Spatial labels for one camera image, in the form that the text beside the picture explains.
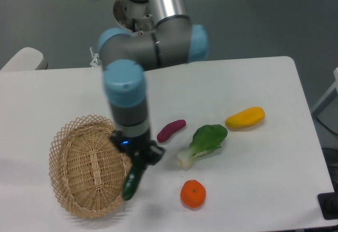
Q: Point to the green bok choy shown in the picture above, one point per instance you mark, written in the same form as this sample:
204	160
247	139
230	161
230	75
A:
206	139

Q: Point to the white furniture leg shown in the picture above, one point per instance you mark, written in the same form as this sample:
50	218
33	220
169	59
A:
326	98

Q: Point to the purple sweet potato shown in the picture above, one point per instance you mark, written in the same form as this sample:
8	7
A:
168	130

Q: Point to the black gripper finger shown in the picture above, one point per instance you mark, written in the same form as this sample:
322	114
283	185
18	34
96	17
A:
150	154
121	142

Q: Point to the white chair seat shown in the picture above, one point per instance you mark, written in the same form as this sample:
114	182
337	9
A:
27	59

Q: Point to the orange tangerine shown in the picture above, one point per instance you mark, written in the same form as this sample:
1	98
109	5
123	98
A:
193	194

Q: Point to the yellow mango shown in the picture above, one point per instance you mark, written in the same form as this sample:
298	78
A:
247	118

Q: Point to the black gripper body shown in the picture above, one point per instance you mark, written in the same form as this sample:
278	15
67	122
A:
137	142

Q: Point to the green cucumber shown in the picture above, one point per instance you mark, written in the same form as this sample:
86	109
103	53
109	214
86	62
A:
133	177

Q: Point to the woven wicker basket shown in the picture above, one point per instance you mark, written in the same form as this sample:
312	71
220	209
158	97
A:
86	170

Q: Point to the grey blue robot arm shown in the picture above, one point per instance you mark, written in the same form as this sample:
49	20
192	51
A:
177	42

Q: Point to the black device at edge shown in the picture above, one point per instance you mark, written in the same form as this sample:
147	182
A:
328	205

